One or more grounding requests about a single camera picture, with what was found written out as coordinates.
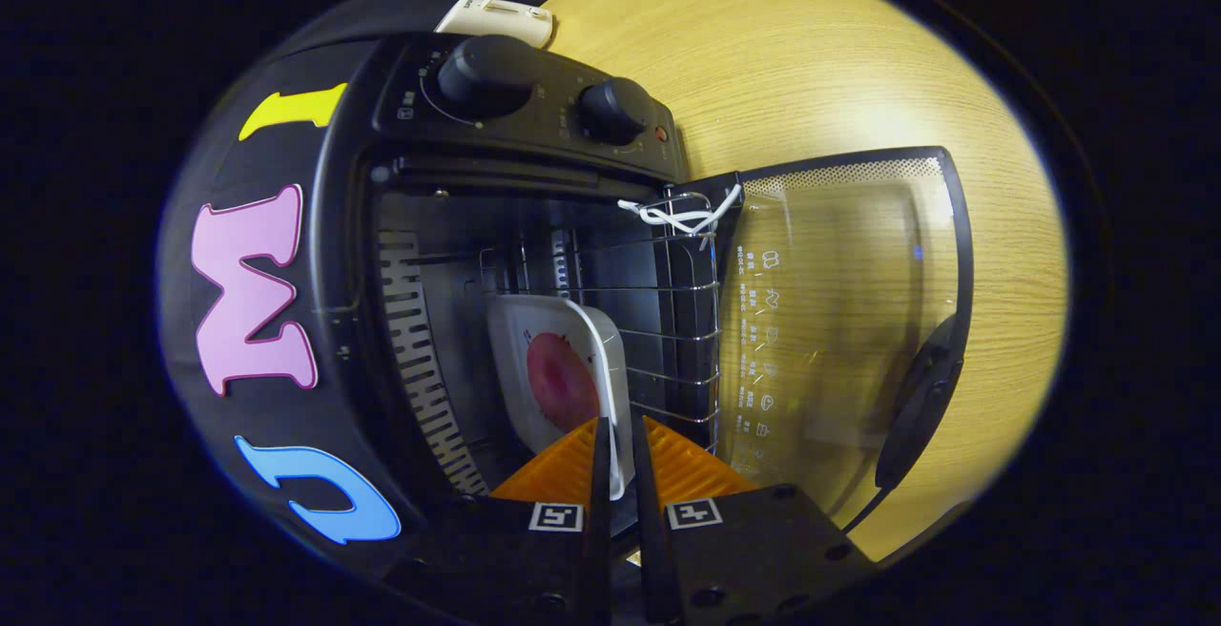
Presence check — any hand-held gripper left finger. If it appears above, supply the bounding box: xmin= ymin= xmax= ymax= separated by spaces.
xmin=382 ymin=416 xmax=613 ymax=626

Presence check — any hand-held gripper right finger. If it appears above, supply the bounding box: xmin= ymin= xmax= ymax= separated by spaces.
xmin=630 ymin=414 xmax=879 ymax=626

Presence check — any pink meat slice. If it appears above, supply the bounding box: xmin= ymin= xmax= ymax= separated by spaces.
xmin=527 ymin=332 xmax=602 ymax=434

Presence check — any white square plate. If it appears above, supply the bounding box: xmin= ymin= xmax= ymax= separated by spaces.
xmin=486 ymin=294 xmax=632 ymax=501

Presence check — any black toaster oven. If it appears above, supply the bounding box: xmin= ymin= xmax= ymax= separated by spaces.
xmin=310 ymin=31 xmax=976 ymax=570

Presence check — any white pop-up toaster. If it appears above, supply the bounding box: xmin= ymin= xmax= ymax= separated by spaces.
xmin=435 ymin=0 xmax=555 ymax=50

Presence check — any white string tie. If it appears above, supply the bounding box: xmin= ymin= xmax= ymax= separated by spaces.
xmin=618 ymin=184 xmax=743 ymax=238

